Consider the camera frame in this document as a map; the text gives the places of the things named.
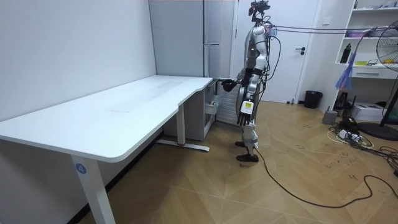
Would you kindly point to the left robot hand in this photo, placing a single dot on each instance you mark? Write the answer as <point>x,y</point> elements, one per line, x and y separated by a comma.
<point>247,109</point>

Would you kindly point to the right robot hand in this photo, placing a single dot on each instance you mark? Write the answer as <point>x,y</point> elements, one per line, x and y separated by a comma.
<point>229,85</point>

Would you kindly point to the fridge door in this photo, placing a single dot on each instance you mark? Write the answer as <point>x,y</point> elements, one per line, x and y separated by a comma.
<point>227,109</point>

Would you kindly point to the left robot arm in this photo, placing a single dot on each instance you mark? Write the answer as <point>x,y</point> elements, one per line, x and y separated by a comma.
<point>253,87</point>

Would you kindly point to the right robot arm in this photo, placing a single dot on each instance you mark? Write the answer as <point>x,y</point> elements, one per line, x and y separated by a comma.
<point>240,76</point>

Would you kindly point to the robot legs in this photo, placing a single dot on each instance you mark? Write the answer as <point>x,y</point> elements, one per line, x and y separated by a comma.
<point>250,133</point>

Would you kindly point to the white fridge drawer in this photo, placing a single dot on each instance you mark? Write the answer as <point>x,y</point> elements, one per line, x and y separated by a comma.
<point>213,107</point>

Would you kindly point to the white room door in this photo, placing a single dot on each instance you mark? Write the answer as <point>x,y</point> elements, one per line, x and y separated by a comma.
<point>292,77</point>

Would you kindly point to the black waste bin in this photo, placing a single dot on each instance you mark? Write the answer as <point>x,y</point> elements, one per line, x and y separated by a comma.
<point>312,99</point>

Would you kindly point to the grey fridge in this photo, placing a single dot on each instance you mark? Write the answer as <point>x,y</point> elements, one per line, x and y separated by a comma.
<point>177,37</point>

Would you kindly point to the grey container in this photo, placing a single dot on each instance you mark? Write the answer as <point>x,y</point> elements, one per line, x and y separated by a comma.
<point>329,117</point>

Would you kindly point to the robot body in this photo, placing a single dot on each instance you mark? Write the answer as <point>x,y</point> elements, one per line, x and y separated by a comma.
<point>260,7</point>

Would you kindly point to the white power strip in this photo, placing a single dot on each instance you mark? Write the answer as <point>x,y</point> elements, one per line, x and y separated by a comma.
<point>345,134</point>

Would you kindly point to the black flask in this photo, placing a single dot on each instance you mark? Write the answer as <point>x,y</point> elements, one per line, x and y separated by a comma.
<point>345,56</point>

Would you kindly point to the white cardboard box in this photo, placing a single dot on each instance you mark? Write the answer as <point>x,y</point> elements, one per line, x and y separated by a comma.
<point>367,110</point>

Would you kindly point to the yellow flat item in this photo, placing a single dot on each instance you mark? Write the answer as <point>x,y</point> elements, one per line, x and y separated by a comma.
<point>360,63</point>

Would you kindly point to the white desk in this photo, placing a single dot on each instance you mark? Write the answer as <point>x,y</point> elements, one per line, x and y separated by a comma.
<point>109,109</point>

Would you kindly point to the white shelf unit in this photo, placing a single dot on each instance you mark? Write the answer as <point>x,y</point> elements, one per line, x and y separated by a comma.
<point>370,73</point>

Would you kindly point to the black standing fan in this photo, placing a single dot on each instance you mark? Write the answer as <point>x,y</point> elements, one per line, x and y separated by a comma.
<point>377,130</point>

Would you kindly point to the white wall switch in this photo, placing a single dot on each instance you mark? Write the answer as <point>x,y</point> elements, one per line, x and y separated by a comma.
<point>326,20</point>

